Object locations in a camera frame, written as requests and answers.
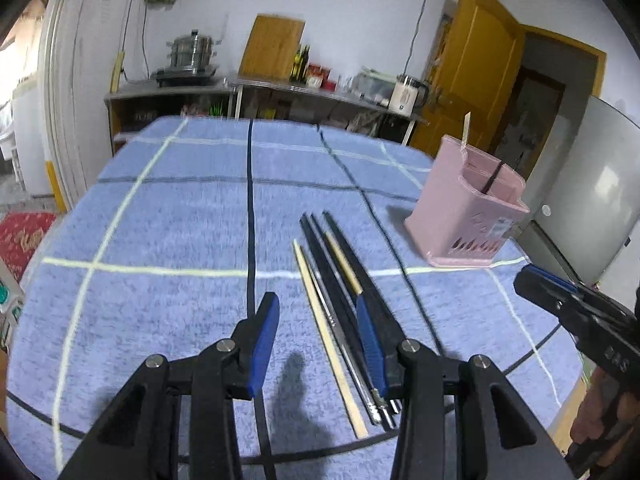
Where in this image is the red patterned rug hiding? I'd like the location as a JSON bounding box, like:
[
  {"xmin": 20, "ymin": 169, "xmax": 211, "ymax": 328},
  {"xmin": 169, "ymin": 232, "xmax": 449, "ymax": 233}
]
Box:
[{"xmin": 0, "ymin": 211, "xmax": 58, "ymax": 286}]

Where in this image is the silver metal chopstick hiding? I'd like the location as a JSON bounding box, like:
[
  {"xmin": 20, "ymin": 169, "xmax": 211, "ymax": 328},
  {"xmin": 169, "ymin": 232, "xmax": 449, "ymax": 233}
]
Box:
[{"xmin": 305, "ymin": 258, "xmax": 381, "ymax": 421}]

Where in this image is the yellow wooden door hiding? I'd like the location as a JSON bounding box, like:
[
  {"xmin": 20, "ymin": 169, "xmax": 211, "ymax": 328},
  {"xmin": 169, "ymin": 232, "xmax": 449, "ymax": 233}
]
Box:
[{"xmin": 410, "ymin": 0, "xmax": 526, "ymax": 161}]

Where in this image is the red lidded jar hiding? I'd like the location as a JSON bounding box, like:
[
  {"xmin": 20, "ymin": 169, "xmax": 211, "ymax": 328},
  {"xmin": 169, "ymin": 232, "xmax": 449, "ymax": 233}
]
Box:
[{"xmin": 306, "ymin": 64, "xmax": 333, "ymax": 90}]

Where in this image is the blue checked tablecloth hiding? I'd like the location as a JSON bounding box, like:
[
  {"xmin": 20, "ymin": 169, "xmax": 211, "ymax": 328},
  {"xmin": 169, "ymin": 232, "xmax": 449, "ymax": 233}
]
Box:
[{"xmin": 7, "ymin": 116, "xmax": 583, "ymax": 480}]

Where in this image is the black induction cooker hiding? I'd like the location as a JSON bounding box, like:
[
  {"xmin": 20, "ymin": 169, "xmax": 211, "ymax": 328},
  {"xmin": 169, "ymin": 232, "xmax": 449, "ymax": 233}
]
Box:
[{"xmin": 151, "ymin": 64, "xmax": 223, "ymax": 87}]

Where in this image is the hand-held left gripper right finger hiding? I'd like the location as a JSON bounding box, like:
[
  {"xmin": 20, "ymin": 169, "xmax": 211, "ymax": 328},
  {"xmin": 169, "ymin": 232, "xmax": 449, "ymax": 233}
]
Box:
[{"xmin": 356, "ymin": 292, "xmax": 576, "ymax": 480}]

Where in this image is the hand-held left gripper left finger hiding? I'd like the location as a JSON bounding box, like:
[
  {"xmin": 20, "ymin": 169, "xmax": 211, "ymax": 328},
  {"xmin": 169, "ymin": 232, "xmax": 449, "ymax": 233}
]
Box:
[{"xmin": 57, "ymin": 291, "xmax": 281, "ymax": 480}]

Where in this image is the wooden cutting board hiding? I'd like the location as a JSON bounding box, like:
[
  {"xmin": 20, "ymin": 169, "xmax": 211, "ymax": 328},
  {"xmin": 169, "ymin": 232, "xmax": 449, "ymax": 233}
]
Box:
[{"xmin": 237, "ymin": 14, "xmax": 307, "ymax": 81}]

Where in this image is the pink plastic utensil holder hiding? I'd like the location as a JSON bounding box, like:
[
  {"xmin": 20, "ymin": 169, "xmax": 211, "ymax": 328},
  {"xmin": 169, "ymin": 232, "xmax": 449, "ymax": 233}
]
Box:
[{"xmin": 404, "ymin": 135, "xmax": 532, "ymax": 268}]

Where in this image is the clear plastic container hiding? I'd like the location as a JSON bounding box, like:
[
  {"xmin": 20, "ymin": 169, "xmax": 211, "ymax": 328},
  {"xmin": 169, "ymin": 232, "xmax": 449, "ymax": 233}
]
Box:
[{"xmin": 352, "ymin": 67, "xmax": 398, "ymax": 108}]

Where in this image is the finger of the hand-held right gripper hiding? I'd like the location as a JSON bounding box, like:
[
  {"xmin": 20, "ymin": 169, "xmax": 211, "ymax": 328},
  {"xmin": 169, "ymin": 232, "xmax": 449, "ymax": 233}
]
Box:
[{"xmin": 514, "ymin": 265, "xmax": 588, "ymax": 326}]

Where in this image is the black wall cable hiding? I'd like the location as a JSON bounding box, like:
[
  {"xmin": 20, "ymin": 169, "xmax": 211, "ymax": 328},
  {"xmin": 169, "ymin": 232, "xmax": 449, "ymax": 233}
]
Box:
[{"xmin": 402, "ymin": 0, "xmax": 437, "ymax": 78}]

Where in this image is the steel kitchen counter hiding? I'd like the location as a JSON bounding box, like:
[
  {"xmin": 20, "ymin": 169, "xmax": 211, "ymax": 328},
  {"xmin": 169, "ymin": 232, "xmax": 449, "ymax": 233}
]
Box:
[{"xmin": 104, "ymin": 74, "xmax": 431, "ymax": 156}]

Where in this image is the steel steamer pot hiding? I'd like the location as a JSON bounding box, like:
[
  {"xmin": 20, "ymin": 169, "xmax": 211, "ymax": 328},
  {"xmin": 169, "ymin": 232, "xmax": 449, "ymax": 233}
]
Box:
[{"xmin": 164, "ymin": 30, "xmax": 221, "ymax": 71}]

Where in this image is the person's right hand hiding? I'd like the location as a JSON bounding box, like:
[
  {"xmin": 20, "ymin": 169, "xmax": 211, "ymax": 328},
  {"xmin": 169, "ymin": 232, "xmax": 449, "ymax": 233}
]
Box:
[{"xmin": 570, "ymin": 367, "xmax": 623, "ymax": 453}]

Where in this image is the white electric kettle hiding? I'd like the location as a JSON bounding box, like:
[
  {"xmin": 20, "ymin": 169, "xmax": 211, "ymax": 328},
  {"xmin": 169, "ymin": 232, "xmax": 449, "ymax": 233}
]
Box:
[{"xmin": 389, "ymin": 74, "xmax": 431, "ymax": 115}]

